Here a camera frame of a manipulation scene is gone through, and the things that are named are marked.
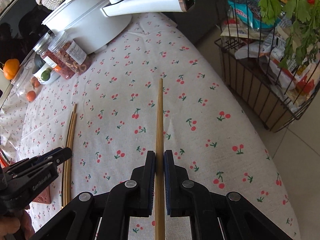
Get light wooden chopstick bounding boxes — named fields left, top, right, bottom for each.
left=63, top=112, right=76, bottom=206
left=62, top=114, right=72, bottom=207

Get person's left hand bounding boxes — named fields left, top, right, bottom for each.
left=0, top=205, right=35, bottom=239

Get pink perforated utensil holder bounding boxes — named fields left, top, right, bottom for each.
left=33, top=187, right=52, bottom=204

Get clear jar with kumquats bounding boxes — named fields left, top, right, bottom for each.
left=10, top=59, right=41, bottom=103

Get cherry print tablecloth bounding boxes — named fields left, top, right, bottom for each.
left=1, top=13, right=300, bottom=239

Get white bowl with green fruit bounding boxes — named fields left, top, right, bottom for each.
left=32, top=63, right=60, bottom=85

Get orange fruit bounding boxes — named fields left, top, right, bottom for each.
left=3, top=59, right=20, bottom=80

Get dark green squash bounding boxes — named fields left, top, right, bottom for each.
left=33, top=54, right=46, bottom=74

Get jar of red goji berries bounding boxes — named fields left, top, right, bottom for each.
left=33, top=33, right=75, bottom=80

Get jar of dried fruit rings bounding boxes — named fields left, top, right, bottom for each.
left=48, top=31, right=92, bottom=75

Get black microwave oven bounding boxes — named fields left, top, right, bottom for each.
left=1, top=0, right=50, bottom=63

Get stainless steel refrigerator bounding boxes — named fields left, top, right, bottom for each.
left=165, top=0, right=227, bottom=44

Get blue snack package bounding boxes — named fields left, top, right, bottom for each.
left=227, top=0, right=281, bottom=30

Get leafy green vegetables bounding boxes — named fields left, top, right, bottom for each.
left=258, top=0, right=319, bottom=68

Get black wire basket rack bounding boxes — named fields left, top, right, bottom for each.
left=216, top=2, right=319, bottom=132

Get white electric pot with handle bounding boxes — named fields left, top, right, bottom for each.
left=42, top=0, right=195, bottom=54

